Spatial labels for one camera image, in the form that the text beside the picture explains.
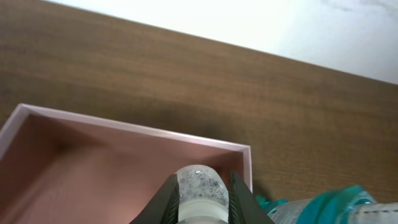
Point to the pink open cardboard box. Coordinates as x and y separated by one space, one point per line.
63 167

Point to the dark blue clear-cap bottle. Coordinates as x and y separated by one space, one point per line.
203 196

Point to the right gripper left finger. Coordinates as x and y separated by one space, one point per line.
163 206

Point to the teal mouthwash bottle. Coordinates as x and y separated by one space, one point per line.
350 205

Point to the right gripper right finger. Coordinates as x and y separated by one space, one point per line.
243 207

